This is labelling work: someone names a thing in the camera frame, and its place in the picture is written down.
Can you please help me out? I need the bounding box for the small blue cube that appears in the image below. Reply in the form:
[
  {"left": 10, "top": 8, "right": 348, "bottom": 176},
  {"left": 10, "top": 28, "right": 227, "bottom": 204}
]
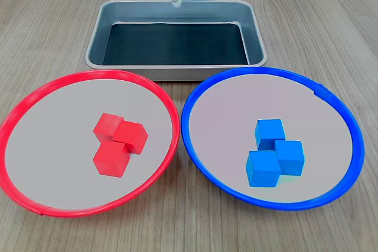
[
  {"left": 245, "top": 150, "right": 281, "bottom": 188},
  {"left": 254, "top": 119, "right": 286, "bottom": 152},
  {"left": 274, "top": 140, "right": 305, "bottom": 177}
]

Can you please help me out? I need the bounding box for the black tray mat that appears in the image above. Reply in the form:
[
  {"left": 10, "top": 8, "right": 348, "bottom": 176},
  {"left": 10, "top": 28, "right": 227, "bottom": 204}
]
[{"left": 102, "top": 22, "right": 250, "bottom": 66}]

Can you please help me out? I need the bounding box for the steel tray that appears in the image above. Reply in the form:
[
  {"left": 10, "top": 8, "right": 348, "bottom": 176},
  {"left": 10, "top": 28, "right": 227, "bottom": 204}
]
[{"left": 84, "top": 0, "right": 268, "bottom": 83}]

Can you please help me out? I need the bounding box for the blue-rimmed white plate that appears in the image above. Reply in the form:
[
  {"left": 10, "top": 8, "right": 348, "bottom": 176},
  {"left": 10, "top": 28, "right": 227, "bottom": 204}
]
[{"left": 181, "top": 67, "right": 366, "bottom": 211}]

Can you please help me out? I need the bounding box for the small red cube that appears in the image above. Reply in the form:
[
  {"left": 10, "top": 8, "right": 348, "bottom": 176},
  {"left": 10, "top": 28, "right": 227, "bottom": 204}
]
[
  {"left": 93, "top": 140, "right": 131, "bottom": 178},
  {"left": 93, "top": 112, "right": 125, "bottom": 142},
  {"left": 112, "top": 120, "right": 148, "bottom": 155}
]

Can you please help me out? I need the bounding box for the red-rimmed white plate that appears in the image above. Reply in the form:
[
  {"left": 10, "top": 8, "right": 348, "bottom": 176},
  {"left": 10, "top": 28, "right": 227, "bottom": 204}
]
[{"left": 0, "top": 68, "right": 181, "bottom": 218}]

